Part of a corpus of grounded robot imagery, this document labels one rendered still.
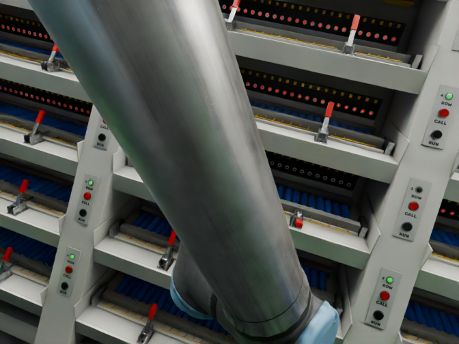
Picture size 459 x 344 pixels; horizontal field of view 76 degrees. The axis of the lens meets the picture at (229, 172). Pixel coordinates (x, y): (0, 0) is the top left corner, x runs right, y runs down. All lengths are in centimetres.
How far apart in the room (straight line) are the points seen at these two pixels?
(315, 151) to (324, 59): 19
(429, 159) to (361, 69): 22
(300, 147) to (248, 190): 48
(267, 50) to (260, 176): 53
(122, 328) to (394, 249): 66
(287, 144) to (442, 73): 33
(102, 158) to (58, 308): 40
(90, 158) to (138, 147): 63
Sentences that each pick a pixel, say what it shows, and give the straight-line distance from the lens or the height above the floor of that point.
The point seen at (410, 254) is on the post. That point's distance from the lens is 71.
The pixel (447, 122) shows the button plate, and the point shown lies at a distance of 72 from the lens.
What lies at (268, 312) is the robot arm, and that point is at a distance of 27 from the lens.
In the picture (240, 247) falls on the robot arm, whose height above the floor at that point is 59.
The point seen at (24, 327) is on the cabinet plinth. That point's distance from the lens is 107.
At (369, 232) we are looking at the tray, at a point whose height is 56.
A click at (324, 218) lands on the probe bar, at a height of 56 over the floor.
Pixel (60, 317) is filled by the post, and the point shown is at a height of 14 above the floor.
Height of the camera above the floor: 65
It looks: 4 degrees down
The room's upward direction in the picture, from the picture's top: 16 degrees clockwise
